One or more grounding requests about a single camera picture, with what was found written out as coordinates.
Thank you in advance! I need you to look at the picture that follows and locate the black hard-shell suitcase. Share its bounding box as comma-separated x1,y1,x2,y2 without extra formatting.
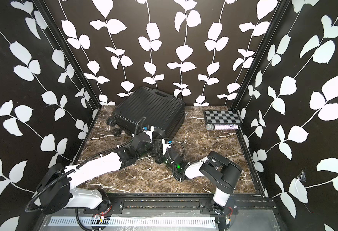
106,86,185,140

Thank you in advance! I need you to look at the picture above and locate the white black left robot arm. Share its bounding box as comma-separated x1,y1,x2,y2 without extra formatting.
25,132,162,215

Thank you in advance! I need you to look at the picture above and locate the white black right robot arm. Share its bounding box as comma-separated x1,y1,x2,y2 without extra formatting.
155,144,242,208

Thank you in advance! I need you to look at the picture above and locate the purple glitter cylinder bottle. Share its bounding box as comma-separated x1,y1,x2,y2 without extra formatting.
206,124,238,131

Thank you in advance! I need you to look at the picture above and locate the black white checkerboard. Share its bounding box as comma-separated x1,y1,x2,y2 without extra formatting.
203,110,242,125

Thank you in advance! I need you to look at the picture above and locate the white slotted cable duct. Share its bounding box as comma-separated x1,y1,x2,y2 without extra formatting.
47,216,217,229

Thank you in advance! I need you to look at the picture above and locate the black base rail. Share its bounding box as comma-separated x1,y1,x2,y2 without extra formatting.
83,192,277,216

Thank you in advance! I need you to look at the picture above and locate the black corner frame post left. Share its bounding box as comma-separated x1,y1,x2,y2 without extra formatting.
34,0,101,110

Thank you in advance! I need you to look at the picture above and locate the black corner frame post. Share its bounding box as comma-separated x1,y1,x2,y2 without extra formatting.
228,0,291,110
34,0,101,110

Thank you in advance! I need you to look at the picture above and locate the black corner frame post right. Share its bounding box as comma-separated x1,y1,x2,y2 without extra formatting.
228,0,291,110

